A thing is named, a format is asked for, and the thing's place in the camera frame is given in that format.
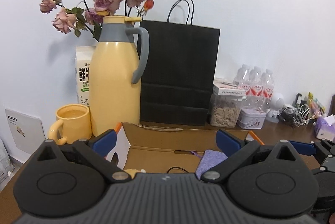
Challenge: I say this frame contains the white tin box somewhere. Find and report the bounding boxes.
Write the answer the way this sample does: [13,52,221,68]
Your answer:
[237,108,267,130]

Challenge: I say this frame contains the red cardboard box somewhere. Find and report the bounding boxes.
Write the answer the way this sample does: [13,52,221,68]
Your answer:
[106,122,265,176]

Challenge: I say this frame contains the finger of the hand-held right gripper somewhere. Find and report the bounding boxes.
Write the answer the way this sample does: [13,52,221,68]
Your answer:
[288,138,335,165]

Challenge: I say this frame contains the yellow mug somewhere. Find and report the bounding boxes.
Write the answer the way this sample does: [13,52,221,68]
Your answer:
[48,104,92,145]

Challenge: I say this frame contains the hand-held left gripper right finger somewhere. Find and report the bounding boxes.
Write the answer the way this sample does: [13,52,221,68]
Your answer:
[201,128,297,184]

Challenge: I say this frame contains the white wall panel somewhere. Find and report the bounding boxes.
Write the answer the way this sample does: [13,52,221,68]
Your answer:
[5,108,46,154]

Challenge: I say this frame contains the purple cloth pouch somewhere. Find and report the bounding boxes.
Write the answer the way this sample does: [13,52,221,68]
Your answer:
[196,149,228,180]

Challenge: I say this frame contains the black cable bundle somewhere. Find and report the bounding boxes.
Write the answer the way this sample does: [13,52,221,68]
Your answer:
[277,106,299,125]

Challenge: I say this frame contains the colourful snack packets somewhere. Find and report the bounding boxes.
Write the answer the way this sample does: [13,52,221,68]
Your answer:
[307,92,326,117]

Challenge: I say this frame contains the flat white box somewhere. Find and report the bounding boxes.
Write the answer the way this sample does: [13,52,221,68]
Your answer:
[213,78,246,97]

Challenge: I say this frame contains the black paper bag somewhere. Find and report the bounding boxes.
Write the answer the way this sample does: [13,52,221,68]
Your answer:
[139,0,221,126]

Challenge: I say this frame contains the yellow thermos jug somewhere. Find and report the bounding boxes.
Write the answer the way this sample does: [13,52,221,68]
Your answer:
[90,15,150,137]

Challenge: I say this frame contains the purple tissue pack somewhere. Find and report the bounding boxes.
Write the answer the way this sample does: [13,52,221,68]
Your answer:
[313,114,335,141]

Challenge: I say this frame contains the clear jar of seeds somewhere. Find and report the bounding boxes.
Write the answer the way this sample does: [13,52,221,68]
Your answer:
[209,93,244,128]

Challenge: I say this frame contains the small white robot figure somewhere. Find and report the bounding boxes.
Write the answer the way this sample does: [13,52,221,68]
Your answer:
[267,92,286,123]

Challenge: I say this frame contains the printed paper packets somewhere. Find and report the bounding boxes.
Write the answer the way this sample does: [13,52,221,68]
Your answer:
[0,139,15,183]

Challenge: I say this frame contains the white milk carton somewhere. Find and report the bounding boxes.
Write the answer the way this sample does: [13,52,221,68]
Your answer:
[76,46,97,108]

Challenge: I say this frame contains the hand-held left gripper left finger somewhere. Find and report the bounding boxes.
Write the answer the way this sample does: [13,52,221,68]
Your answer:
[37,129,131,183]

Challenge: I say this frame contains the yellow and white plush sheep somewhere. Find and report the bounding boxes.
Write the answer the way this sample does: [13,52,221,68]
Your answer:
[123,169,146,179]

